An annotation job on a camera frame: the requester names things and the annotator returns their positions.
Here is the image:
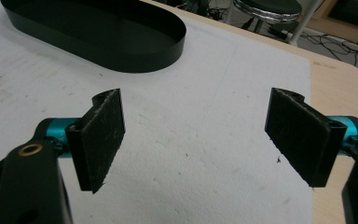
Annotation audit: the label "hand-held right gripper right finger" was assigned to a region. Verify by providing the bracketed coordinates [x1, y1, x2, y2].
[264, 87, 358, 189]

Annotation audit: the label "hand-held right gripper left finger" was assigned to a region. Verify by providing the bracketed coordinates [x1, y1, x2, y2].
[45, 88, 127, 195]

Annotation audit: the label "white foam sheet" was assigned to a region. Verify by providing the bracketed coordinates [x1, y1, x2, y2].
[0, 0, 314, 224]

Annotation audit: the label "black oval tray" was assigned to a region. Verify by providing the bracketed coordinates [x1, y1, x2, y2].
[0, 0, 187, 74]

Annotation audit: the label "white metal stand pole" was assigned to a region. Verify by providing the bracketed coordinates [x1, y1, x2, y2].
[288, 0, 324, 48]

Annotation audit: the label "wooden cabinet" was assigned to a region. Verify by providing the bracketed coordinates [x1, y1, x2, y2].
[307, 0, 358, 49]

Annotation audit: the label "black stool with chrome rim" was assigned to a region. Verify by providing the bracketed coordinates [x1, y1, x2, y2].
[227, 0, 303, 41]

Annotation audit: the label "black floor cables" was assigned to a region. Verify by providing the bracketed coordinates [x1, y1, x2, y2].
[301, 30, 358, 82]

